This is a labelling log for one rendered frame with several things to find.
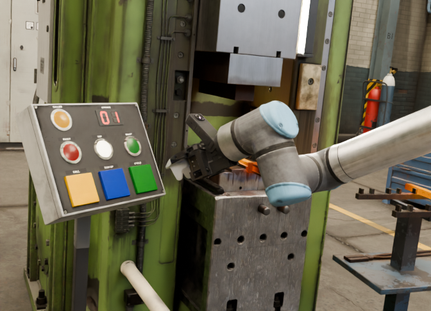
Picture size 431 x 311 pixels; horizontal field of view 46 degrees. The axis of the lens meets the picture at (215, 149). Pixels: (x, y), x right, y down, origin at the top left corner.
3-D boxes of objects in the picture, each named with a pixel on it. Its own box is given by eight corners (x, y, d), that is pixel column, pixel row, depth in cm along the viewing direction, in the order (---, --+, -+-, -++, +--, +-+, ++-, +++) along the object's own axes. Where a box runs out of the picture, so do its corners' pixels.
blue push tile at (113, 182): (131, 195, 131) (122, 167, 132) (108, 199, 125) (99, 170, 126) (126, 197, 132) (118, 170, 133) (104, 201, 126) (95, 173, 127)
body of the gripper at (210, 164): (188, 182, 122) (226, 166, 114) (177, 149, 123) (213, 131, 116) (209, 178, 128) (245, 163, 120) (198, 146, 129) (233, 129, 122)
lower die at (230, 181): (269, 189, 176) (271, 165, 174) (217, 192, 167) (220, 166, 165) (215, 163, 212) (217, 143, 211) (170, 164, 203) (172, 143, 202)
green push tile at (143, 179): (158, 189, 139) (150, 163, 140) (138, 193, 133) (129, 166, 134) (154, 191, 140) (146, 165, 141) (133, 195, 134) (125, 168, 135)
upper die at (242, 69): (279, 86, 170) (283, 58, 168) (227, 83, 161) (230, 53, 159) (222, 78, 206) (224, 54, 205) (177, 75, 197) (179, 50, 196)
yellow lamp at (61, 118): (72, 129, 124) (72, 111, 123) (52, 129, 122) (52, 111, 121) (69, 127, 127) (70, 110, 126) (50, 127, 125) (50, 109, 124)
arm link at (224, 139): (225, 119, 112) (249, 118, 120) (209, 127, 115) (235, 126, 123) (238, 157, 111) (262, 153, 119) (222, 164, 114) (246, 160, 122)
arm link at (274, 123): (283, 140, 103) (269, 95, 105) (238, 160, 111) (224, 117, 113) (306, 139, 110) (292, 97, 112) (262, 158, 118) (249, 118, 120)
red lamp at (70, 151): (81, 162, 123) (82, 144, 122) (61, 162, 121) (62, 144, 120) (79, 159, 126) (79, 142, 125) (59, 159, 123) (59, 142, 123)
